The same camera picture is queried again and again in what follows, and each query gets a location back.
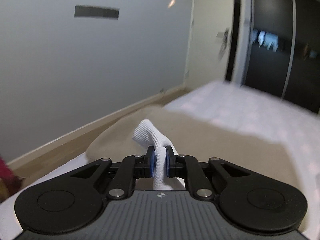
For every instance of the grey wall plate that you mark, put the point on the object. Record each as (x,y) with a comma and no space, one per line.
(95,12)

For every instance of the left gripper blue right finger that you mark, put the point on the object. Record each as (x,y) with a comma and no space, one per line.
(192,172)

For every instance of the black sliding wardrobe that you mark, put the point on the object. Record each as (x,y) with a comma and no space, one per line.
(275,49)

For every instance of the white sweatshirt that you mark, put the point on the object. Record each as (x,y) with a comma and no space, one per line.
(146,134)

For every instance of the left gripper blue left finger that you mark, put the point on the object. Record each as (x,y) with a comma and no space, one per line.
(125,174)

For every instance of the grey pink polka-dot bedspread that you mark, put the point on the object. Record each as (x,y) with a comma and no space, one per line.
(249,111)

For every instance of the cream room door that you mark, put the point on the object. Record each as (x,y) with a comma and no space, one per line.
(210,39)

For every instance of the folded beige garment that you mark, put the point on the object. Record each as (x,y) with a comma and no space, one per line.
(206,139)

